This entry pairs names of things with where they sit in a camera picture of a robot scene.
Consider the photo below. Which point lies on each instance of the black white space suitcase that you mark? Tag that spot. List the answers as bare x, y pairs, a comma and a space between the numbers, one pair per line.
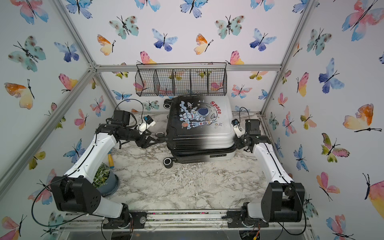
199, 129

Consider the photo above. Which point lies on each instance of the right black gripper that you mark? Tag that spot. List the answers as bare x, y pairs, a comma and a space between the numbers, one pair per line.
238, 143

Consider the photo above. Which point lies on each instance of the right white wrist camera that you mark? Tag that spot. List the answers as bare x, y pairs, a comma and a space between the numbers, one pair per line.
237, 128

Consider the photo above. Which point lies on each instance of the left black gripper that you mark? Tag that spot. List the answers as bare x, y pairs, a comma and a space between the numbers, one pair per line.
141, 143

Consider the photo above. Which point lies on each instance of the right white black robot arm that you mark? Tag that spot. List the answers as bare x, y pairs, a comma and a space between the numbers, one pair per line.
283, 200

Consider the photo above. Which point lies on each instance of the black wire wall basket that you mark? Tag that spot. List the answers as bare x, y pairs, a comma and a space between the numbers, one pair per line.
181, 79

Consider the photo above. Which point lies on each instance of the aluminium front rail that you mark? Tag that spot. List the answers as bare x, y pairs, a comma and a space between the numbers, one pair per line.
169, 220

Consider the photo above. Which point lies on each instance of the blue yellow toy rake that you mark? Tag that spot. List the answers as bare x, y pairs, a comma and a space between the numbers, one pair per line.
111, 160

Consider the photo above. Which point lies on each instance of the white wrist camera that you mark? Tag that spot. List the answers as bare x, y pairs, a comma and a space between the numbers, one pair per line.
237, 128
146, 124

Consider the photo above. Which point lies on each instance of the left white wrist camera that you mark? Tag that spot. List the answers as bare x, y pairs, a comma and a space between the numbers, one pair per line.
146, 124

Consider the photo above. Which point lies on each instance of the green plant in blue pot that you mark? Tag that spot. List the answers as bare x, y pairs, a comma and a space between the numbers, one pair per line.
105, 181

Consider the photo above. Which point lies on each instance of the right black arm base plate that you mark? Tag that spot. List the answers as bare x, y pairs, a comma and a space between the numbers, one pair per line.
239, 219

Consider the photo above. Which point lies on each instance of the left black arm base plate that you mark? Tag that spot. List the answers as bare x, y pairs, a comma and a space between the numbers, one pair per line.
132, 220

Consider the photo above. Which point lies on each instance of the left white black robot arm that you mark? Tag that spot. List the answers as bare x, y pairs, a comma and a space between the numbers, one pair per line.
74, 192

